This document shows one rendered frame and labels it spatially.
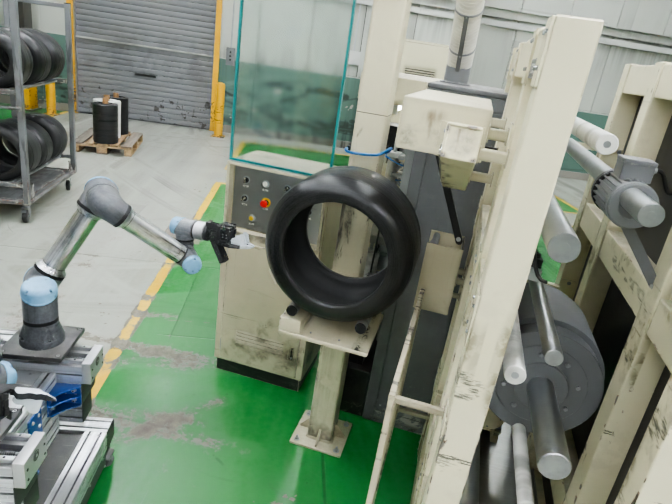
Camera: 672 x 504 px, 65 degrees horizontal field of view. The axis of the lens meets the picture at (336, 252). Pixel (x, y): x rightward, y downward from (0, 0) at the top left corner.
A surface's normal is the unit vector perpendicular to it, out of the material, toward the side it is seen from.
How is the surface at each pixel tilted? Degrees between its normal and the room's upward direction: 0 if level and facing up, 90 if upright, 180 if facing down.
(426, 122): 90
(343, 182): 43
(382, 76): 90
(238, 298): 90
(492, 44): 90
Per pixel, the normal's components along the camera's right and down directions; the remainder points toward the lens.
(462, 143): -0.21, 0.01
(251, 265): -0.26, 0.31
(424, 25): 0.06, 0.36
